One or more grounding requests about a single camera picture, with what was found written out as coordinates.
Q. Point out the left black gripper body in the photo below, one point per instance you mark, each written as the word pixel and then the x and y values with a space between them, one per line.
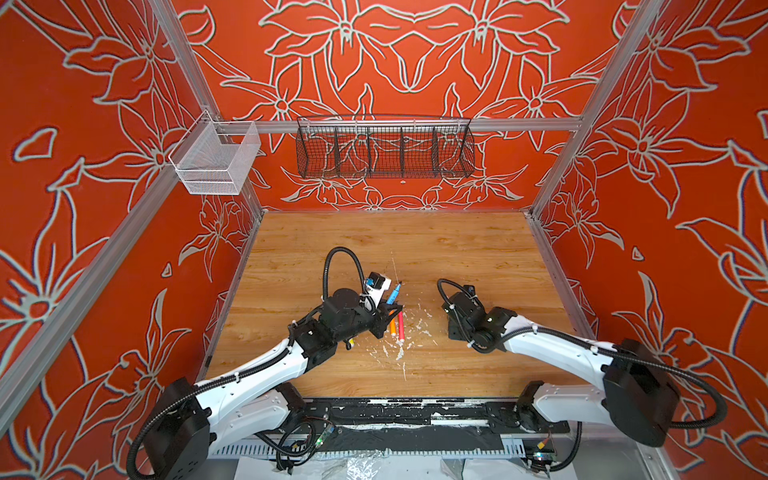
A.
pixel 361 321

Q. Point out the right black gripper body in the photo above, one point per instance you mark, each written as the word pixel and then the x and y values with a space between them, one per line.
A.
pixel 460 333

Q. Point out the pink marker pen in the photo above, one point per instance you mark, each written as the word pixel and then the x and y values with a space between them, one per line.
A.
pixel 400 327

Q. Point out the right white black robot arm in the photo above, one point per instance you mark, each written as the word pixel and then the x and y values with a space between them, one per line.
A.
pixel 622 385

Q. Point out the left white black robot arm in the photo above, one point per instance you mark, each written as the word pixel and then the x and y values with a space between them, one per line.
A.
pixel 190 421

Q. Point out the clear plastic bin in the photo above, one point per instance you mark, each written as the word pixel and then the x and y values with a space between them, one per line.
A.
pixel 215 157

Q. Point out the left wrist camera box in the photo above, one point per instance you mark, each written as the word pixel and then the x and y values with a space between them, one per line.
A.
pixel 375 286

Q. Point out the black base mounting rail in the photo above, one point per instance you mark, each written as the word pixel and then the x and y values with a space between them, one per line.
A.
pixel 453 426

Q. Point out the black wire mesh basket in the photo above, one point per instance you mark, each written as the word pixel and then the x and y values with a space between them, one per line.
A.
pixel 367 146

